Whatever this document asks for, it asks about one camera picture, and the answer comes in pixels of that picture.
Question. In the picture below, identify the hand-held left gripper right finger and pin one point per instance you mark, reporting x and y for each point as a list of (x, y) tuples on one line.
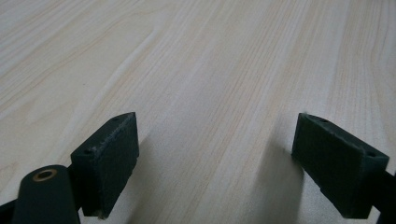
[(337, 169)]

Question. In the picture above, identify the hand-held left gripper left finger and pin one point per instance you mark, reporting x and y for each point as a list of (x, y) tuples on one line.
[(106, 168)]

